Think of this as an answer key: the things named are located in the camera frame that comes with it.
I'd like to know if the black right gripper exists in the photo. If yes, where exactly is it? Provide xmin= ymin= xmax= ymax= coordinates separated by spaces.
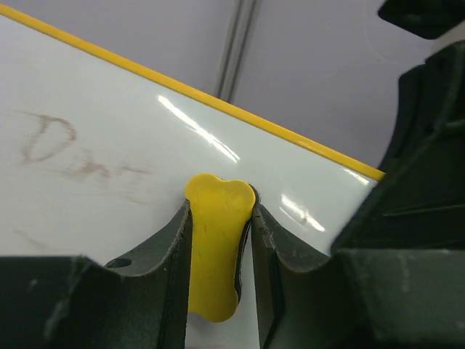
xmin=378 ymin=0 xmax=464 ymax=39

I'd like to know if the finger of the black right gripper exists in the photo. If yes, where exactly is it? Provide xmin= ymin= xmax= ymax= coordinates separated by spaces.
xmin=331 ymin=41 xmax=464 ymax=251

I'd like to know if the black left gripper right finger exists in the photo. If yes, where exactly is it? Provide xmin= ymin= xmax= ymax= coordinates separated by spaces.
xmin=251 ymin=205 xmax=464 ymax=348

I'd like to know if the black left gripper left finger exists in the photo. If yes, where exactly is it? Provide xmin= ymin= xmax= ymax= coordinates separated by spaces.
xmin=1 ymin=202 xmax=192 ymax=348

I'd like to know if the yellow framed whiteboard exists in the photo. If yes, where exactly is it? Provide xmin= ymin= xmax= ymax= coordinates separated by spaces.
xmin=1 ymin=5 xmax=383 ymax=348

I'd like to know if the yellow bone-shaped eraser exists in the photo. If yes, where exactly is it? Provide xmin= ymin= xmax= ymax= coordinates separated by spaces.
xmin=185 ymin=173 xmax=256 ymax=323

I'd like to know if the aluminium frame rail right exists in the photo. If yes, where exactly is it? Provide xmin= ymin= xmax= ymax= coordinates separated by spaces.
xmin=214 ymin=0 xmax=260 ymax=103

